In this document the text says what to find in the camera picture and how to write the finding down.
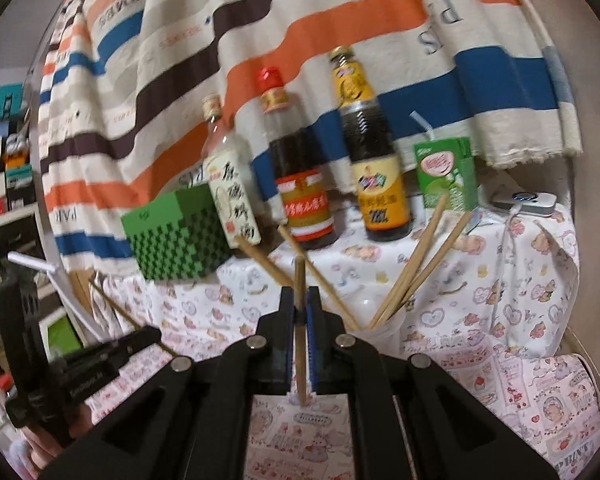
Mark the shelf of assorted boxes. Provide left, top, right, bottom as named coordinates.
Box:
left=0, top=75, right=43, bottom=233

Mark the clear plastic cup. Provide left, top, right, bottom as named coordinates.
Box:
left=347, top=300, right=408, bottom=356

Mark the wooden chopstick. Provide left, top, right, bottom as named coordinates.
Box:
left=277, top=224, right=362, bottom=332
left=382, top=210, right=474, bottom=323
left=294, top=256, right=308, bottom=407
left=87, top=280, right=180, bottom=358
left=369, top=193, right=452, bottom=330
left=234, top=234, right=295, bottom=287

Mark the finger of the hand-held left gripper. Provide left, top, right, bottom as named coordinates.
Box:
left=105, top=326, right=163, bottom=362

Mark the green framed panel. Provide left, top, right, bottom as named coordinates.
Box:
left=45, top=312, right=85, bottom=358

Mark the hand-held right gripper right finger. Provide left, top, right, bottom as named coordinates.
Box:
left=306, top=286, right=557, bottom=480

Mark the red cap sauce bottle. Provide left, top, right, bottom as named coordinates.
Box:
left=256, top=66, right=338, bottom=251

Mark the green milk carton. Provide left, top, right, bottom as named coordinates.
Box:
left=410, top=112, right=481, bottom=213

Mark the clear cooking wine bottle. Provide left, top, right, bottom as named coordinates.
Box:
left=200, top=94, right=261, bottom=261

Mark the striped fabric curtain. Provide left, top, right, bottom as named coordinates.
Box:
left=37, top=0, right=583, bottom=273

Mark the green checkered box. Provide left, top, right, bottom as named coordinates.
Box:
left=121, top=182, right=231, bottom=281

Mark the strawberry print cloth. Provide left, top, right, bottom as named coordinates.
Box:
left=80, top=335, right=600, bottom=480

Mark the person's left hand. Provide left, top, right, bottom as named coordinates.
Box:
left=7, top=402, right=98, bottom=480

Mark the bear print tablecloth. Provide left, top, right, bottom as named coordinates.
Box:
left=92, top=205, right=581, bottom=361

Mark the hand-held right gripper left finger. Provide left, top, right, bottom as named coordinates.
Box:
left=40, top=286, right=298, bottom=480

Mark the grey electronic device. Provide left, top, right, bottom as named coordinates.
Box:
left=490, top=191, right=557, bottom=217

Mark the white cable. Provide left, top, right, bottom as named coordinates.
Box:
left=497, top=202, right=528, bottom=246

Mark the yellow label sauce bottle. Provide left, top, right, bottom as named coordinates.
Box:
left=328, top=46, right=413, bottom=242

